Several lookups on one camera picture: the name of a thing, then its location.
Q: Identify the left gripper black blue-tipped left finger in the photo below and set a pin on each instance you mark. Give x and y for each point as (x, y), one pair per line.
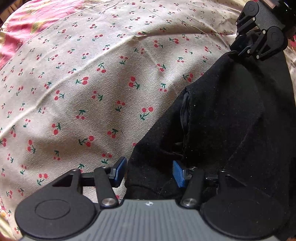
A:
(70, 204)

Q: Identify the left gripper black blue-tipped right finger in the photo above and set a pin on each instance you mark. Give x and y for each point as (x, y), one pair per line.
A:
(227, 204)

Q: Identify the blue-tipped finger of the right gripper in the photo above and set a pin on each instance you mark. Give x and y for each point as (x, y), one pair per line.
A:
(245, 23)

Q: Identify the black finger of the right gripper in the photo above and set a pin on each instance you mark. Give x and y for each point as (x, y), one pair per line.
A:
(262, 45)

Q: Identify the cherry print bed sheet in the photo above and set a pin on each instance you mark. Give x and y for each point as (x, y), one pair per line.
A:
(83, 92)

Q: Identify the black pants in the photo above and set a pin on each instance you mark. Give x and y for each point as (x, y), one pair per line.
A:
(238, 117)

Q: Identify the pink floral quilt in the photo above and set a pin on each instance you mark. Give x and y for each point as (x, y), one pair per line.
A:
(24, 21)

